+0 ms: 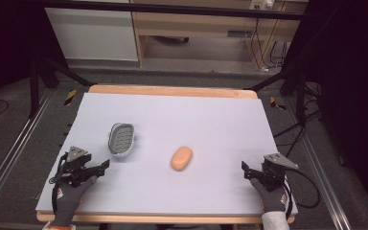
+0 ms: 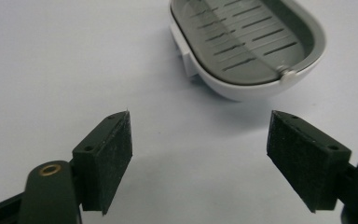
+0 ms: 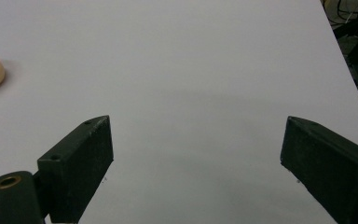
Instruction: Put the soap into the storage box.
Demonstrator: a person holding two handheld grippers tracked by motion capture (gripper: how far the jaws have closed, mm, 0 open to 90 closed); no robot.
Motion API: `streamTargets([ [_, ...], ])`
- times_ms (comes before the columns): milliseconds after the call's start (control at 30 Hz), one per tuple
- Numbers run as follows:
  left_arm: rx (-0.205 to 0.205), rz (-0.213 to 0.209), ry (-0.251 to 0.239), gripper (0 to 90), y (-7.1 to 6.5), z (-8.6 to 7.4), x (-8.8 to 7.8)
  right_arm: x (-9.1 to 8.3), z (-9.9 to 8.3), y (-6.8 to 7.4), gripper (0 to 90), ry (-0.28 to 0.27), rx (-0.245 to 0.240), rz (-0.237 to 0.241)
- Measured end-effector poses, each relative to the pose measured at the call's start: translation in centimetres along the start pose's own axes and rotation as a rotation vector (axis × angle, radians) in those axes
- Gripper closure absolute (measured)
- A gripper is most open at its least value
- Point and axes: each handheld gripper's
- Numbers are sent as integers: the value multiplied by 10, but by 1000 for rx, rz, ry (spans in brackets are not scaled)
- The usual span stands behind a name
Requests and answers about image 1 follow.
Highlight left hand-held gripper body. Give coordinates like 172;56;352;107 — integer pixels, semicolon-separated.
60;146;97;188

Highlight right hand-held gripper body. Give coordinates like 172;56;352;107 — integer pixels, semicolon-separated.
260;152;300;193

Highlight person's right hand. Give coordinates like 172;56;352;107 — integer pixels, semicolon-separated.
249;177;290;215

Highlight grey soap dish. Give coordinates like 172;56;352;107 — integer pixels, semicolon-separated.
107;122;136;158

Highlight white foam board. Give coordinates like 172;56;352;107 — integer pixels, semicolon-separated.
34;92;299;216

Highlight orange soap bar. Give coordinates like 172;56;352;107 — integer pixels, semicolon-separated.
170;146;194;173

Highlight yellow black striped tape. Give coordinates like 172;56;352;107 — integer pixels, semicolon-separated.
63;88;78;106
269;96;288;111

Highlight black metal stand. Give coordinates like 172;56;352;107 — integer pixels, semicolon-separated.
28;54;97;120
242;63;309;124

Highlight wooden table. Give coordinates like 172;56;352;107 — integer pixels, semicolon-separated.
35;83;297;225

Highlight black curtain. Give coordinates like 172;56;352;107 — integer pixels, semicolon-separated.
282;0;368;212
0;0;60;120

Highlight white cabinet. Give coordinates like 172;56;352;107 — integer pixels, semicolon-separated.
44;7;140;62

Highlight wooden desk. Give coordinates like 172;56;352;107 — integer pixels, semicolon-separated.
129;0;310;71

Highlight white power strip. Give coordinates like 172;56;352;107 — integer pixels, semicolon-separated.
249;0;275;11

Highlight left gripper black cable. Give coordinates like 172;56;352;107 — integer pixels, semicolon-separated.
48;152;70;216

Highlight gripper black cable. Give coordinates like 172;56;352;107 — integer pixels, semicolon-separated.
282;167;321;219
48;152;70;216

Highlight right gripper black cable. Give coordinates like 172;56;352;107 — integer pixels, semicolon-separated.
282;167;321;219

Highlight metal floor rail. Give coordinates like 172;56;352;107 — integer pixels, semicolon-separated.
0;88;55;222
283;95;357;230

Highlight black floor cables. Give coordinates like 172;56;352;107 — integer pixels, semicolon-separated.
272;81;325;158

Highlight hanging desk cables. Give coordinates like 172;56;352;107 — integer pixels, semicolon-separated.
249;18;289;73

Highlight black metal frame bar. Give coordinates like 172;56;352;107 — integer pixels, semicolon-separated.
39;0;305;21

